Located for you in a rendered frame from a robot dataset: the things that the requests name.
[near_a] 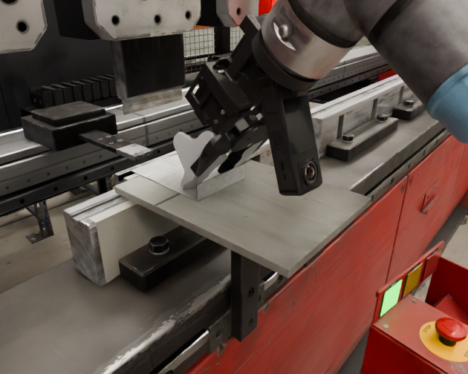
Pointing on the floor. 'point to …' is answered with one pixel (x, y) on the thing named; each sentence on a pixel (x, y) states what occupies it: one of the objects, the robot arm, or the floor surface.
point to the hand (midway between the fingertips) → (209, 179)
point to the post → (223, 42)
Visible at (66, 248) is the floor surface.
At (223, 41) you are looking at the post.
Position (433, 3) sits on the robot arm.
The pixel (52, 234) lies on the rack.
